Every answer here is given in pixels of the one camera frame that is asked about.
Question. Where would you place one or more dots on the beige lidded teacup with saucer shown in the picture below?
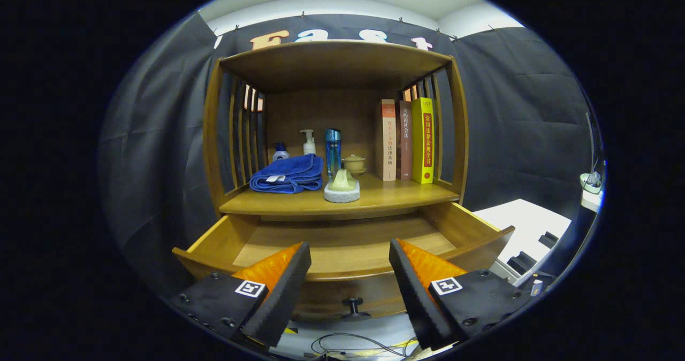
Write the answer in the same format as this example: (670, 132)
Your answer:
(354, 163)

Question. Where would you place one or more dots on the black drawer knob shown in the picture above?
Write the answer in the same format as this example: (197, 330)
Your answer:
(353, 307)

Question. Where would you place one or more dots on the white and orange book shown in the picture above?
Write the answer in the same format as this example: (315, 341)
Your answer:
(386, 141)

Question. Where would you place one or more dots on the wooden drawer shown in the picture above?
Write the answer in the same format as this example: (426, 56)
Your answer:
(342, 243)

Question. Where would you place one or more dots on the brown book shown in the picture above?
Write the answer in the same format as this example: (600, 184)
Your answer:
(405, 141)

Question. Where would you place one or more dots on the yellow book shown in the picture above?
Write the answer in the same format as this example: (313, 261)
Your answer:
(423, 141)

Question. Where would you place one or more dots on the white furniture unit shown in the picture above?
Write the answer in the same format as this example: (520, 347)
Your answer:
(527, 227)

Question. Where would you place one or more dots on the small white blue-capped bottle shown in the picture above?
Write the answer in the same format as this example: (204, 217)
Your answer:
(280, 152)

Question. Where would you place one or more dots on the wooden countertop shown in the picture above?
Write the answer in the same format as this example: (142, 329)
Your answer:
(396, 195)

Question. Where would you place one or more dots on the white pump bottle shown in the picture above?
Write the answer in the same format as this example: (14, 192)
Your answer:
(309, 144)

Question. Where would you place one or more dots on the small white device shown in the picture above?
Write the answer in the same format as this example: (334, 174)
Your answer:
(591, 184)

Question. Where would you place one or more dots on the wooden cabinet frame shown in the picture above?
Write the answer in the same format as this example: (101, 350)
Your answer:
(332, 67)

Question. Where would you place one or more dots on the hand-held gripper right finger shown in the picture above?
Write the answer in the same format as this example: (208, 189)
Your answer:
(417, 297)

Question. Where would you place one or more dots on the pale green item white base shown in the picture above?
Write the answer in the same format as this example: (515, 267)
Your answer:
(342, 184)

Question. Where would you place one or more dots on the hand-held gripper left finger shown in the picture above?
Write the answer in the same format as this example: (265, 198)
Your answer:
(281, 302)

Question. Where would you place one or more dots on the blue folded towel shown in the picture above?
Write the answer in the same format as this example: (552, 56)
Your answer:
(289, 176)

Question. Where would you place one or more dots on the tall blue glass bottle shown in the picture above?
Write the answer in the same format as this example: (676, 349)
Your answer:
(333, 152)

